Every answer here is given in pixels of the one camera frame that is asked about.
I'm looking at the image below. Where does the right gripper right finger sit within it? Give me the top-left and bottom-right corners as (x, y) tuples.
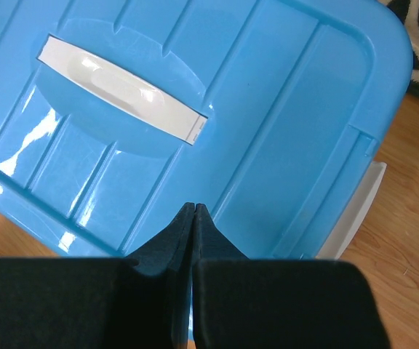
(192, 204), (391, 348)

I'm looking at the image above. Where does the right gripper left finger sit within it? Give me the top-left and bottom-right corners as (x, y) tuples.
(0, 203), (194, 348)

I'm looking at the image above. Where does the white plastic bin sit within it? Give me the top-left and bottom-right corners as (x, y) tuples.
(316, 161), (387, 260)

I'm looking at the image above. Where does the blue plastic tray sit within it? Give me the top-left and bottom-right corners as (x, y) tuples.
(0, 1), (413, 259)

